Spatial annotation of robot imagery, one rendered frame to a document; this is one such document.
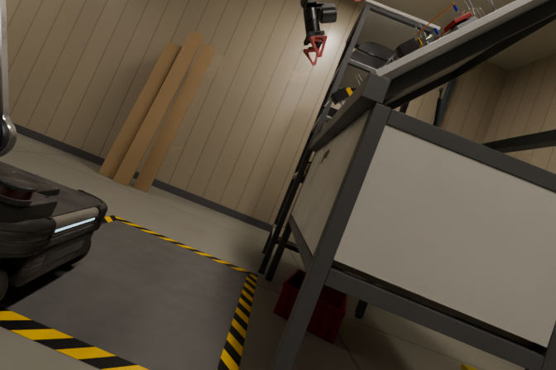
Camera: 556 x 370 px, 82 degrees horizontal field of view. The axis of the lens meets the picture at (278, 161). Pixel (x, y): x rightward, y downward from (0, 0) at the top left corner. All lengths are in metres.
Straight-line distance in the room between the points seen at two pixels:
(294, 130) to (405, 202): 3.02
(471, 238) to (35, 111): 4.12
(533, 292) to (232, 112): 3.24
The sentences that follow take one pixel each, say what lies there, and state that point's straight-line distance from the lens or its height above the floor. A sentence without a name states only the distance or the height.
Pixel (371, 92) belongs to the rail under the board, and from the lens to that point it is 0.81.
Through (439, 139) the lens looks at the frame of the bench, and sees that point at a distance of 0.84.
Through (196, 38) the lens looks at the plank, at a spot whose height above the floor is 1.62.
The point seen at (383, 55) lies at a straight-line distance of 2.33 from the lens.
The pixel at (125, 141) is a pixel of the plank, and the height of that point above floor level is 0.36.
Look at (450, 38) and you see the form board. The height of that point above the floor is 1.01.
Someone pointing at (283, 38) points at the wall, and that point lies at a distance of 4.01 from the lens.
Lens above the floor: 0.53
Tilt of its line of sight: 4 degrees up
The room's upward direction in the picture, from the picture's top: 22 degrees clockwise
